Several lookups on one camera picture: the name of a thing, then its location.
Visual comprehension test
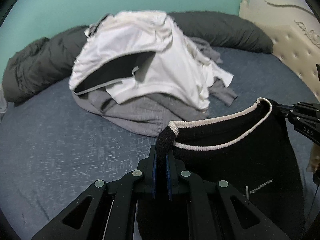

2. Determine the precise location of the black cable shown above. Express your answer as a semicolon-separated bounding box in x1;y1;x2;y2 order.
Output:
302;172;320;238

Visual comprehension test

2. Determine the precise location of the cream tufted headboard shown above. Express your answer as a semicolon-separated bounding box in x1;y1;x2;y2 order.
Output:
239;0;319;98

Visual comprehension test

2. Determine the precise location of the light grey blanket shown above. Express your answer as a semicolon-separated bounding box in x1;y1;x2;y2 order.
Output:
0;85;8;120

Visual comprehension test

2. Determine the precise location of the blue patterned bed sheet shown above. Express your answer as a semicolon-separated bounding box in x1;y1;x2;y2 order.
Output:
1;48;316;239

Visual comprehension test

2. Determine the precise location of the white garment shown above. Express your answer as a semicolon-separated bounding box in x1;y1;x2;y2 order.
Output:
69;10;233;111

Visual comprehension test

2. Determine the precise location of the grey sweatshirt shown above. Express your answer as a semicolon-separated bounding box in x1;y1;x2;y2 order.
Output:
71;36;238;138

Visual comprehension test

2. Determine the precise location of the person's right hand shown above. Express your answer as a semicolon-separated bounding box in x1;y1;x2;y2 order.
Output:
306;143;320;173

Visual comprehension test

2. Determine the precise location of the black sweater white trim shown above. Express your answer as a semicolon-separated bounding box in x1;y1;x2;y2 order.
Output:
134;97;307;240

